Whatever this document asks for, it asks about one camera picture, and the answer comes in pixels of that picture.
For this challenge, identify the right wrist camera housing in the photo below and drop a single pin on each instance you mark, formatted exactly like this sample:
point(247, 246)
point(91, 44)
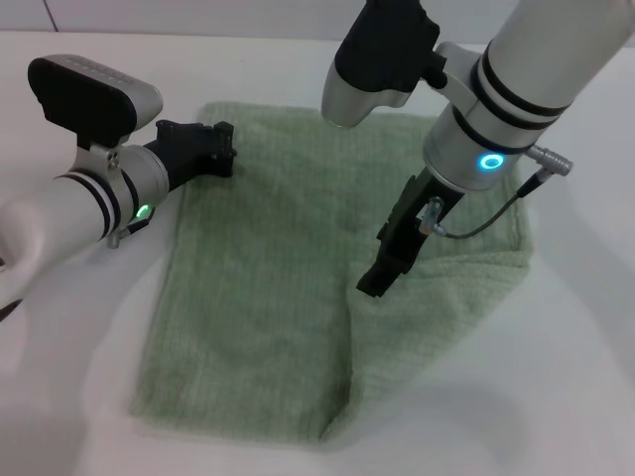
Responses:
point(377, 59)

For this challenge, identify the left wrist camera housing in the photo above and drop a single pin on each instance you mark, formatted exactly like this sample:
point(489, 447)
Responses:
point(89, 96)

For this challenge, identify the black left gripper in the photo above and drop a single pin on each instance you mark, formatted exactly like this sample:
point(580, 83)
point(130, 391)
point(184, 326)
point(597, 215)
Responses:
point(186, 151)

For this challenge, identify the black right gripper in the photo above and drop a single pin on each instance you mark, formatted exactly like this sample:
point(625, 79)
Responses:
point(404, 233)

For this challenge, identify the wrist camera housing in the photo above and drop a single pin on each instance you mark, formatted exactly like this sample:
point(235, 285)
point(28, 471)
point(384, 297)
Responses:
point(89, 96)
point(377, 59)

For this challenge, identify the green ribbed terry towel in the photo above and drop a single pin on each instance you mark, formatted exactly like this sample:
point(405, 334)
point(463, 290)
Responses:
point(278, 277)

